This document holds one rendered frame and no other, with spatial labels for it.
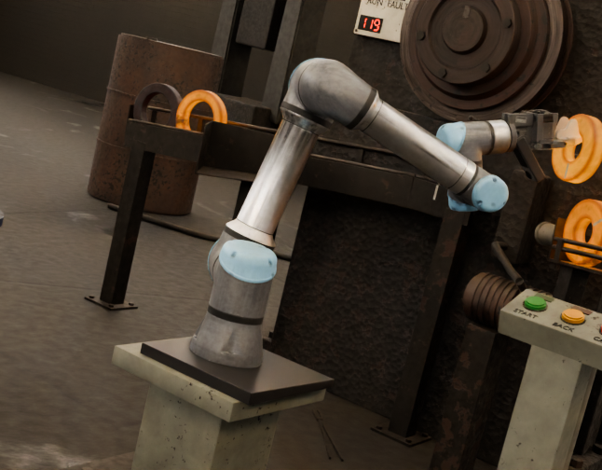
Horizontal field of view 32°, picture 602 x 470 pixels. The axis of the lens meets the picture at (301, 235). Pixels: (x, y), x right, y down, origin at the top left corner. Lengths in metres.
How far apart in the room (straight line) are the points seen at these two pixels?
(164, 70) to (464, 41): 2.91
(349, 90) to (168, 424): 0.76
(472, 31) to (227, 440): 1.26
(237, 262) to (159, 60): 3.46
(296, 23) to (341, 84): 6.14
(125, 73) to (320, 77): 3.51
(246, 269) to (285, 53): 6.23
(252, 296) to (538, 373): 0.57
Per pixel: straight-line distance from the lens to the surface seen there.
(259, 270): 2.06
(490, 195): 2.16
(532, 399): 1.96
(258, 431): 2.17
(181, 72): 5.46
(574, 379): 1.93
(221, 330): 2.08
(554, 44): 2.75
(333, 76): 2.09
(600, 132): 2.42
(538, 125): 2.36
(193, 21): 11.54
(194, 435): 2.10
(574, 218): 2.56
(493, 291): 2.60
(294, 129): 2.19
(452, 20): 2.78
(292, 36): 8.21
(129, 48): 5.54
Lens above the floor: 0.93
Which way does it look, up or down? 9 degrees down
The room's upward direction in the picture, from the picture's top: 13 degrees clockwise
